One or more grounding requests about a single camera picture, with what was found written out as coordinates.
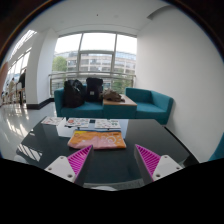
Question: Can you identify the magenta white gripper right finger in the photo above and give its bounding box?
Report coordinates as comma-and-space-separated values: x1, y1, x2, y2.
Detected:
134, 145, 182, 185

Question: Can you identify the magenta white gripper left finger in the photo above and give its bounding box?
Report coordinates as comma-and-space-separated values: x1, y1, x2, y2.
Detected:
45, 145, 94, 186

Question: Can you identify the orange folded towel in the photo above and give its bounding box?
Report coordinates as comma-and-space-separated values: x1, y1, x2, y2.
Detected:
68, 130, 126, 150

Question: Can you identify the middle printed paper sheet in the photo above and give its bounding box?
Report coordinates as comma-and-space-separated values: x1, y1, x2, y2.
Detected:
66, 118, 90, 128

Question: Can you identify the printed paper sheet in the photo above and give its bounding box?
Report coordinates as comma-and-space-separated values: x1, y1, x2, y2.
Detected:
95, 119, 121, 129
41, 117, 63, 126
66, 118, 90, 128

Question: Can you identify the right printed paper sheet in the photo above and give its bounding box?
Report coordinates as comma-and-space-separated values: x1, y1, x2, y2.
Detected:
95, 119, 121, 129

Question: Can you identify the left printed paper sheet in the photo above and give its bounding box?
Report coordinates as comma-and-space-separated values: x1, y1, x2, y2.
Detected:
41, 117, 63, 126

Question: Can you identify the teal sectional sofa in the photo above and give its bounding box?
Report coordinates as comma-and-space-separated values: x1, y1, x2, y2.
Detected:
54, 87, 173, 125

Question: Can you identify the wooden sofa side table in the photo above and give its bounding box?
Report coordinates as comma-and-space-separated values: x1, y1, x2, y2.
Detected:
103, 94, 136, 106

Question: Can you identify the teal chair at right edge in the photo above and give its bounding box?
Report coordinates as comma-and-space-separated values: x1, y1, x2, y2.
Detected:
209, 133, 224, 161

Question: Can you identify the black backpack left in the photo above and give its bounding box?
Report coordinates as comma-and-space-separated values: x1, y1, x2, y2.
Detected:
64, 80, 85, 108

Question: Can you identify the brown jacket on sofa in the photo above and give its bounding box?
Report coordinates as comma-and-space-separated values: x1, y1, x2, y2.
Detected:
103, 89, 124, 102

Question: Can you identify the black bag right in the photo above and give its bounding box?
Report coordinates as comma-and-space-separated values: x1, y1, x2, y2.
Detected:
86, 77, 103, 102

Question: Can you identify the metal window railing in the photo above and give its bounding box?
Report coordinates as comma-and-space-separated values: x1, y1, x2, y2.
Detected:
49, 71, 136, 96

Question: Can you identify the person in dark clothes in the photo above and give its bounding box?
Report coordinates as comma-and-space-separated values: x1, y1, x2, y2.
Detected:
18, 69, 26, 105

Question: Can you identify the person in light clothes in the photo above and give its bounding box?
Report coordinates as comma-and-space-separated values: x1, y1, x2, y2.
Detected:
8, 77, 16, 102

